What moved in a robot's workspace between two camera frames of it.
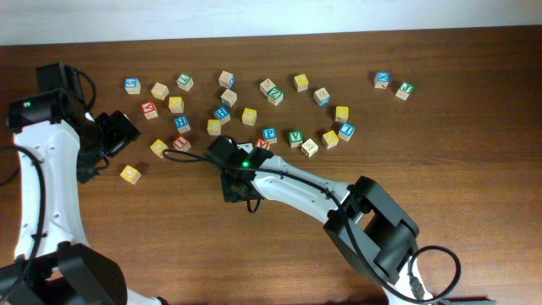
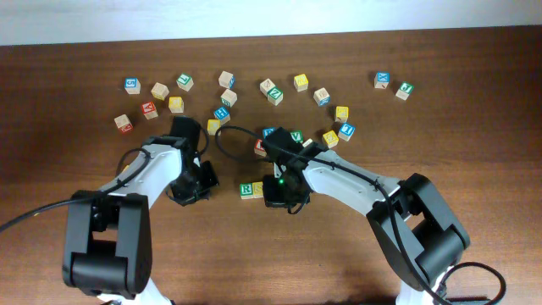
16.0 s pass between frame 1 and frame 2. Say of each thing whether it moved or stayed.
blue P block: stayed
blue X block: stayed
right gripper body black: moved
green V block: stayed
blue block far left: stayed
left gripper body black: moved
